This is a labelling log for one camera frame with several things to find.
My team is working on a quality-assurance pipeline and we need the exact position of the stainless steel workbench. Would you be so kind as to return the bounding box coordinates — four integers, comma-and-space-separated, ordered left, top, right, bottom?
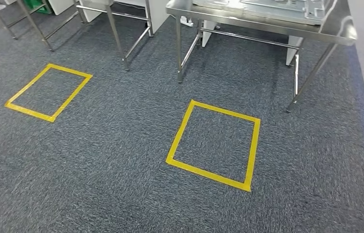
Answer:
165, 0, 359, 114

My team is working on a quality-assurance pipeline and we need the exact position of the yellow floor tape square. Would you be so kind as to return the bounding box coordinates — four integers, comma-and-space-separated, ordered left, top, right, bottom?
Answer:
165, 100, 262, 193

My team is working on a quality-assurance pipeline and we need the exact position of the white panel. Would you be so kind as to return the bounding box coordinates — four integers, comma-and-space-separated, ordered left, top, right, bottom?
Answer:
47, 0, 75, 16
202, 20, 218, 48

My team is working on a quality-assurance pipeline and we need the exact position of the machined aluminium panel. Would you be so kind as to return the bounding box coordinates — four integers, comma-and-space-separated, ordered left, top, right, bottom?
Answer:
192, 0, 328, 26

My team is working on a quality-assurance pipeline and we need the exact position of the green plastic crate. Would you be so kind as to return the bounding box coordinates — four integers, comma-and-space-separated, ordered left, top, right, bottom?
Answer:
24, 0, 52, 15

